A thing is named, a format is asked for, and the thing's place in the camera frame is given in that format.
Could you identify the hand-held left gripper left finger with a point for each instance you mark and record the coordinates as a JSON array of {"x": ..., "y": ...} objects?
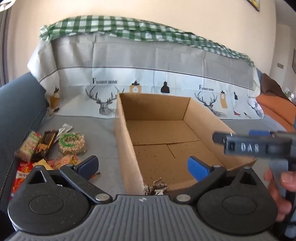
[{"x": 89, "y": 165}]

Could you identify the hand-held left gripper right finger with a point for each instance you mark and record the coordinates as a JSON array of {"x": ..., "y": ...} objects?
[{"x": 196, "y": 169}]

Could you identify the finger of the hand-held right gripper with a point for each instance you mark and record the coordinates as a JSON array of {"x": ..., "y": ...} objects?
[
  {"x": 219, "y": 138},
  {"x": 259, "y": 133}
]

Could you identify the silver stick sachet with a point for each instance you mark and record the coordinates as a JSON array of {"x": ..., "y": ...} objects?
[{"x": 67, "y": 128}]

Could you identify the brown cardboard box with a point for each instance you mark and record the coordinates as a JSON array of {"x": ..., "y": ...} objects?
[{"x": 161, "y": 139}]

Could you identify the dark brown cracker packet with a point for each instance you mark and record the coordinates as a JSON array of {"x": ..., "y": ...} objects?
[{"x": 46, "y": 141}]

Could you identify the person's right hand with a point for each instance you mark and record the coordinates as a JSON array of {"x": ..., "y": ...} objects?
[{"x": 277, "y": 201}]

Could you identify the peach snack packet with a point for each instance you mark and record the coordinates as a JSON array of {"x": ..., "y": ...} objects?
[{"x": 64, "y": 161}]

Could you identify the round nut snack green label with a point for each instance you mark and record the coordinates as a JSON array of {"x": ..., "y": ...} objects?
[{"x": 71, "y": 144}]

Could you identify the orange cushion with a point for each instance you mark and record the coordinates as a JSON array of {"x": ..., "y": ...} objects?
[{"x": 277, "y": 109}]

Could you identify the white crumpled sachet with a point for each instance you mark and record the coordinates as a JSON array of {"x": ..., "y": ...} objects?
[{"x": 59, "y": 132}]

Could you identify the yellow snack packet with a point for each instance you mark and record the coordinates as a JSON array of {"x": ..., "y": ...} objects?
[{"x": 42, "y": 162}]

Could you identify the brown cloth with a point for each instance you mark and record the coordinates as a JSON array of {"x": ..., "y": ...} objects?
[{"x": 272, "y": 85}]

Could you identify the green cream rice cracker packet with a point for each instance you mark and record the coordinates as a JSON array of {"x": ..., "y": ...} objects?
[{"x": 27, "y": 146}]

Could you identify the grey deer print sheet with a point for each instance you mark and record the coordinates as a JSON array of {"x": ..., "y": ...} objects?
[{"x": 150, "y": 60}]

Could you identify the green checked cloth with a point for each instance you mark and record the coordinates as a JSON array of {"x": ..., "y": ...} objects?
[{"x": 138, "y": 27}]

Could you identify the grey curtain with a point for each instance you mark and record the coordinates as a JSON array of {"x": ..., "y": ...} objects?
[{"x": 4, "y": 51}]

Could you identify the wall switch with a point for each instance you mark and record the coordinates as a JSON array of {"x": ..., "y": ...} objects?
[{"x": 280, "y": 65}]

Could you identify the framed wall picture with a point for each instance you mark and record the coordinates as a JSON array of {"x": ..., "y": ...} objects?
[{"x": 254, "y": 4}]

